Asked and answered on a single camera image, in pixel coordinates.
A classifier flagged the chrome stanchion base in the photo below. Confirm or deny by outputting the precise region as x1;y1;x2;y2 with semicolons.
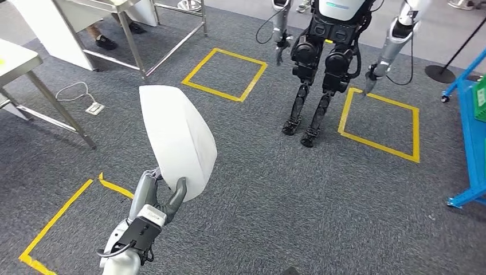
177;0;202;12

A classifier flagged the black humanoid robot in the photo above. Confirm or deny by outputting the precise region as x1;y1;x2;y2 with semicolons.
255;0;434;149

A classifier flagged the white curved plastic part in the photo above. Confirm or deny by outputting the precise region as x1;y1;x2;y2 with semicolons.
138;84;218;202

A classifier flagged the steel workbench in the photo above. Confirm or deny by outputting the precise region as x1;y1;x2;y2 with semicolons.
0;38;97;150
51;0;209;80

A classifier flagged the white power strip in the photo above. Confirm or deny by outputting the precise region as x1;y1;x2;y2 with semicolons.
85;101;105;116

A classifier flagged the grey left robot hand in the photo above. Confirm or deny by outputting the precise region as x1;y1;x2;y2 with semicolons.
128;168;187;225

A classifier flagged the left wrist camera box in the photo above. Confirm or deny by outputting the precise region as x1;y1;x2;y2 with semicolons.
113;205;168;253

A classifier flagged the white cable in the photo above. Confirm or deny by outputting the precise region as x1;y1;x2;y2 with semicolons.
56;81;97;104

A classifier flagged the black stanchion pole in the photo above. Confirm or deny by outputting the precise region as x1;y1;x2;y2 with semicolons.
424;15;486;84

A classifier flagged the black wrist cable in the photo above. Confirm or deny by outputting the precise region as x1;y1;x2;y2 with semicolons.
96;239;136;259

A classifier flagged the blue metal shelf rack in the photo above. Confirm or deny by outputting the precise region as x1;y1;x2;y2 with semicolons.
441;47;486;210

